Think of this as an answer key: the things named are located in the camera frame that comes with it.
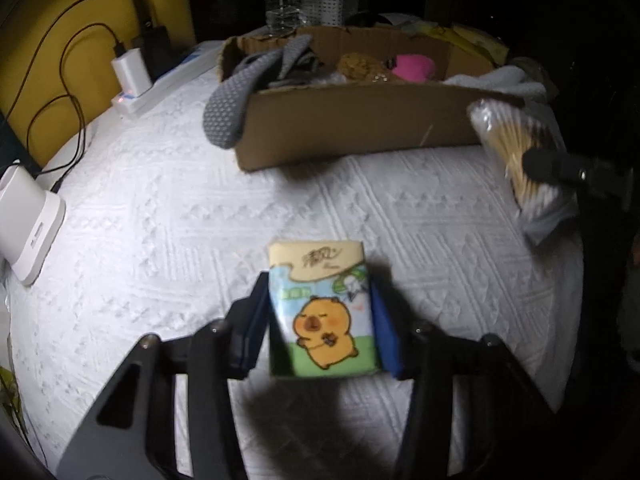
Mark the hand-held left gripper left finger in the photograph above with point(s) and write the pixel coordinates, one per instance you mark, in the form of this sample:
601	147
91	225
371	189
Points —
252	325

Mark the white towel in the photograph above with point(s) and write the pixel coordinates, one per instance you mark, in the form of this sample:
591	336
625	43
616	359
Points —
500	82

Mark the white desk lamp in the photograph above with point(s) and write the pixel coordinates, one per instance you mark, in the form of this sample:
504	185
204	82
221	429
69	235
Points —
30	220

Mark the pink plush toy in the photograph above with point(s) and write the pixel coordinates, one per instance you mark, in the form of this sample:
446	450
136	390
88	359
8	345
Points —
412	67

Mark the white power strip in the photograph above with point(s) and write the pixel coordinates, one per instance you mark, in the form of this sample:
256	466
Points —
165	82

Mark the grey knitted cloth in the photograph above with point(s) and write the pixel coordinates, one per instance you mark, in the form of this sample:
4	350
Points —
230	105

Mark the cotton swab pack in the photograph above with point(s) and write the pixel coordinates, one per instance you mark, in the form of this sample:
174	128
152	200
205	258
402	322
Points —
510	145

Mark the cardboard box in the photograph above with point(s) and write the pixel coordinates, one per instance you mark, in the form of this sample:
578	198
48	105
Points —
360	125

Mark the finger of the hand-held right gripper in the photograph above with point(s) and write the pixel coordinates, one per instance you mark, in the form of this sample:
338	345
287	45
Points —
550	166

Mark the cartoon print tissue pack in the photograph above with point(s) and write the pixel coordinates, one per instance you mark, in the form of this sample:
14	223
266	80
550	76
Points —
320	310

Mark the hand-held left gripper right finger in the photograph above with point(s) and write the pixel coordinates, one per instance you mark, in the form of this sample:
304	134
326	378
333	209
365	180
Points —
387	342

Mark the white charger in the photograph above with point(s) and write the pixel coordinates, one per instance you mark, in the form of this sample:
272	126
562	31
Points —
131	72

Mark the brown plush toy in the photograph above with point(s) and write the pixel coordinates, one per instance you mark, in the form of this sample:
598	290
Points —
360	66

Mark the black power adapter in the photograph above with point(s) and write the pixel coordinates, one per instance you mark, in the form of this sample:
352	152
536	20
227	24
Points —
156	50

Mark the white perforated container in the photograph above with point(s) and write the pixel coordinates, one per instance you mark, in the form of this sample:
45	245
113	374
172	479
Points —
330	0

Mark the yellow curtain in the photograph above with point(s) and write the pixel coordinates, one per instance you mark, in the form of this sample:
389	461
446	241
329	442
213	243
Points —
60	20

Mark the yellow tissue pack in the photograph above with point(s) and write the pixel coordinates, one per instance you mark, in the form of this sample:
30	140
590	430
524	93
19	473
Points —
470	40

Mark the white textured tablecloth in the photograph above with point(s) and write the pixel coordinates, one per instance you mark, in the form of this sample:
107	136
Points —
150	210

